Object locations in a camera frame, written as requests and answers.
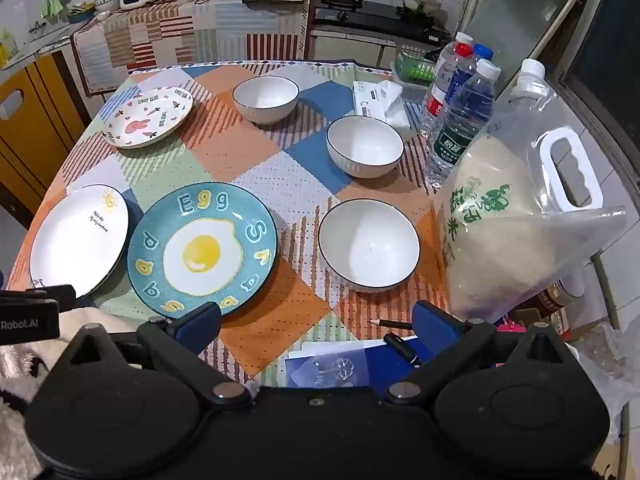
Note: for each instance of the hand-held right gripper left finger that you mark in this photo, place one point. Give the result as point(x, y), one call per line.
point(200, 325)

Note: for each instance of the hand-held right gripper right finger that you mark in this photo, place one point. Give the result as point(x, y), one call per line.
point(431, 321)

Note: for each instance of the teal fried egg plate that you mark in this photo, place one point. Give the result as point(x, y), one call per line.
point(200, 250)

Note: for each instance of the white plate with sun print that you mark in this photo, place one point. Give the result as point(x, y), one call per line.
point(75, 240)

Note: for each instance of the white bowl with black rim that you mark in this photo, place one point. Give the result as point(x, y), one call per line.
point(365, 145)
point(265, 97)
point(367, 245)

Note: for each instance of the rabbit print plate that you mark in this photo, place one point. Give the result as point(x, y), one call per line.
point(147, 117)

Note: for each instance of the pencil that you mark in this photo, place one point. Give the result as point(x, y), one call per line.
point(392, 322)

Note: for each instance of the black pen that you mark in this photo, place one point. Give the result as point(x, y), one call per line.
point(400, 349)

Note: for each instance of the blue folder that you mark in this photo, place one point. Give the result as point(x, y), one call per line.
point(320, 370)

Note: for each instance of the brown jar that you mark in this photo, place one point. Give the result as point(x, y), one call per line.
point(565, 295)

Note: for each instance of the patchwork tablecloth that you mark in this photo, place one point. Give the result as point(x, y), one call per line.
point(240, 160)

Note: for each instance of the clear plastic bag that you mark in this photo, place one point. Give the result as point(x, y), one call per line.
point(605, 360)

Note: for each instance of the yellow cabinet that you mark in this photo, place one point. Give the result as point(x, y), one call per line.
point(35, 120)

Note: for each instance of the green label water bottle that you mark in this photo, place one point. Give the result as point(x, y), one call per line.
point(462, 125)

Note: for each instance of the white tissue pack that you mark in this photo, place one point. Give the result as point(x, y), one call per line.
point(377, 102)

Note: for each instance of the red cap water bottle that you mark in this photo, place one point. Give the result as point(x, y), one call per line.
point(440, 95)

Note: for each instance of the green plastic container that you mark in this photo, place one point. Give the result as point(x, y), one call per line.
point(412, 72)

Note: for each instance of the blue cap water bottle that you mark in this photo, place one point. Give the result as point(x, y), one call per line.
point(482, 54)

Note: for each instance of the white cap water bottle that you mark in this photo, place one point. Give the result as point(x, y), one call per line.
point(462, 39)

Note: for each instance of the patchwork counter cloth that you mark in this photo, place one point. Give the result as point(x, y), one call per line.
point(200, 35)

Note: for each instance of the blue basin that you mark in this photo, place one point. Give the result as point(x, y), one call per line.
point(81, 14)

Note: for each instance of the black gas stove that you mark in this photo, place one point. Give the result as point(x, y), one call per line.
point(380, 15)

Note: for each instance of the green hanging cloth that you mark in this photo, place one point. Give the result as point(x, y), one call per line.
point(52, 6)

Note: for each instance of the pot with glass lid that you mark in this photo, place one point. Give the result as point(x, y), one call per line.
point(422, 5)

